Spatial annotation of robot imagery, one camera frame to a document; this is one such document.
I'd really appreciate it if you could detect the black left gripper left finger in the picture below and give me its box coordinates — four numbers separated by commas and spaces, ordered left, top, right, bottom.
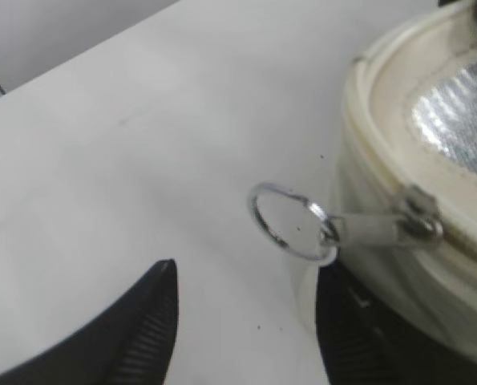
0, 259, 177, 384

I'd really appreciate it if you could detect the silver zipper pull with ring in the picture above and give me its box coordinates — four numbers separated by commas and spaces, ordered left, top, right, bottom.
248, 182, 444, 265

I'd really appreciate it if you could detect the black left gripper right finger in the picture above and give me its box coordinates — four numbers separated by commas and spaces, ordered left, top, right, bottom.
316, 262, 477, 385

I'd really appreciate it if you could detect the cream fabric zipper bag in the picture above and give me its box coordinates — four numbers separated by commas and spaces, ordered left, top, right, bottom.
293, 0, 477, 385

